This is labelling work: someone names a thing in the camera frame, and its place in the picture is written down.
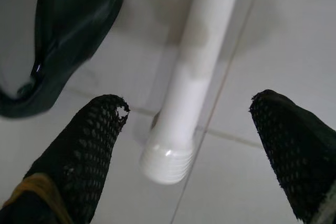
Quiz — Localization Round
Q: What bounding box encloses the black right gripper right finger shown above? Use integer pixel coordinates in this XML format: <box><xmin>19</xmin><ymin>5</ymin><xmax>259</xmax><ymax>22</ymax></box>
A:
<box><xmin>248</xmin><ymin>89</ymin><xmax>336</xmax><ymax>224</ymax></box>

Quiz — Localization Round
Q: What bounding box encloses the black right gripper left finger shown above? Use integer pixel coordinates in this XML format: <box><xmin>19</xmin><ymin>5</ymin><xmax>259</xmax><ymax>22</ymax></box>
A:
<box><xmin>0</xmin><ymin>94</ymin><xmax>131</xmax><ymax>224</ymax></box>

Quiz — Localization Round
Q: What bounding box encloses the white plastic table leg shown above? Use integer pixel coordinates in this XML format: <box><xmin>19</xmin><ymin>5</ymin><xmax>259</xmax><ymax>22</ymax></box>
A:
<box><xmin>139</xmin><ymin>0</ymin><xmax>244</xmax><ymax>185</ymax></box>

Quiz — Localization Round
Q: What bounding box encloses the yellow rubber band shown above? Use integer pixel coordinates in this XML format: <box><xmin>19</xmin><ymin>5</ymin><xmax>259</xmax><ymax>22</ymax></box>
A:
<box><xmin>5</xmin><ymin>174</ymin><xmax>74</xmax><ymax>224</ymax></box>

